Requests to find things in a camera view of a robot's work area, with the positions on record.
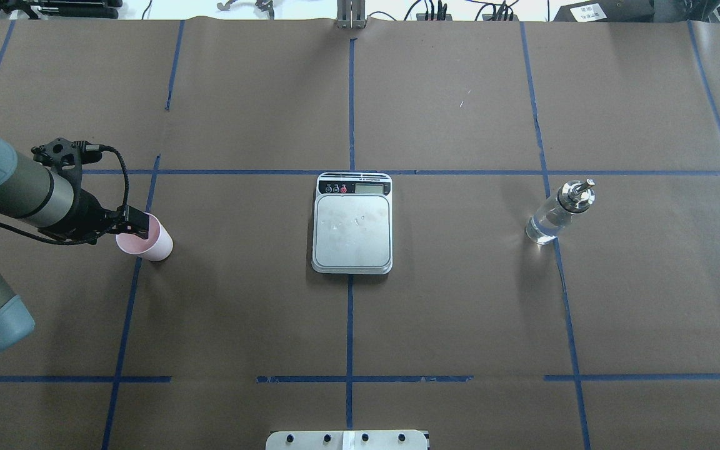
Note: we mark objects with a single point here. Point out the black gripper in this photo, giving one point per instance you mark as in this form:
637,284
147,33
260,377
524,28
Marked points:
87,207

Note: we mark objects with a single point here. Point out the pink plastic cup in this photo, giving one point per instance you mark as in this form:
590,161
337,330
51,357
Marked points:
156,247

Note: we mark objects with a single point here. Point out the glass sauce bottle metal spout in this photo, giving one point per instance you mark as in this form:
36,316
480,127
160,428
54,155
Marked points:
558,211

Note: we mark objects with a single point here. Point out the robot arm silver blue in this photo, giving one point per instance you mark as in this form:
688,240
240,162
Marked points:
58,202

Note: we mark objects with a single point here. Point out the silver digital kitchen scale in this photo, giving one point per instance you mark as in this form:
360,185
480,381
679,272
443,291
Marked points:
352,224

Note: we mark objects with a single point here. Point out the black folded tripod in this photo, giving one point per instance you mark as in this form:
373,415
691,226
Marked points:
66,9

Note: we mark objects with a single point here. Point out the black flat box white label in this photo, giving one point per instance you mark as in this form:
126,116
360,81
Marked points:
606,11

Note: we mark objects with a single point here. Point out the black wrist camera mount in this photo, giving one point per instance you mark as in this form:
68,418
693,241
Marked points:
67,158

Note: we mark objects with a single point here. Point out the aluminium frame post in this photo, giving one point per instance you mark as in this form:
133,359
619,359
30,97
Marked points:
351,14

